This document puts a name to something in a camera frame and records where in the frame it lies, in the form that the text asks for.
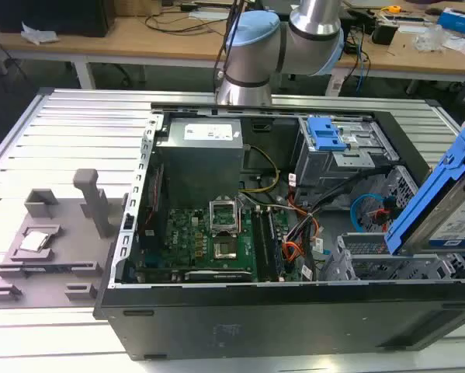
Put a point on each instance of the CPU socket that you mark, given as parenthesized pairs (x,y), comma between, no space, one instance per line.
(224,250)

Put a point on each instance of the black RAM stick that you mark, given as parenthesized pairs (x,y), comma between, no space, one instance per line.
(274,248)

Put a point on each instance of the blue plastic drive latch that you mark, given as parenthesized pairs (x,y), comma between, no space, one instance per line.
(325,134)

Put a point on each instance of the metal disk bay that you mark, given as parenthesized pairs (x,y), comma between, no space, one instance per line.
(391,268)

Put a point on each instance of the metal drive cage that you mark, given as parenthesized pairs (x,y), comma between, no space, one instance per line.
(348,163)

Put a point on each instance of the clear plastic packaging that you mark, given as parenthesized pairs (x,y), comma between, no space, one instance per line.
(434,39)

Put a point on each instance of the green motherboard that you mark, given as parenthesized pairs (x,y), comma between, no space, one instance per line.
(185,241)

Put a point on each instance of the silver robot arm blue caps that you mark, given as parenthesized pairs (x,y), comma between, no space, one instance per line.
(251,58)

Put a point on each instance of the small black device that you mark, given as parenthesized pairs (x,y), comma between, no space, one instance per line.
(383,33)

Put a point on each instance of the blue cardboard box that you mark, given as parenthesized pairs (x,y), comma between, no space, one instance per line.
(459,18)

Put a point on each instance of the grey parts rack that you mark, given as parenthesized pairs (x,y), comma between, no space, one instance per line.
(73,252)

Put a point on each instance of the black open PC case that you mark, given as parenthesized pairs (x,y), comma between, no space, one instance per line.
(255,322)

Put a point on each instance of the black graphics card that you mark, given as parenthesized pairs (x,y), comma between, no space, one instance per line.
(201,275)

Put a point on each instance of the grey power supply unit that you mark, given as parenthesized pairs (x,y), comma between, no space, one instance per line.
(201,155)

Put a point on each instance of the wooden desk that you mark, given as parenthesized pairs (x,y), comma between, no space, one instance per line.
(139,46)

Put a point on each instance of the black box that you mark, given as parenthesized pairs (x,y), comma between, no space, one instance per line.
(49,17)

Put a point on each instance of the hard disk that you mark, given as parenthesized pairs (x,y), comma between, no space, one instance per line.
(426,206)

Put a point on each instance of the silver CPU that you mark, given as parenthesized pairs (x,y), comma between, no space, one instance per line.
(35,241)

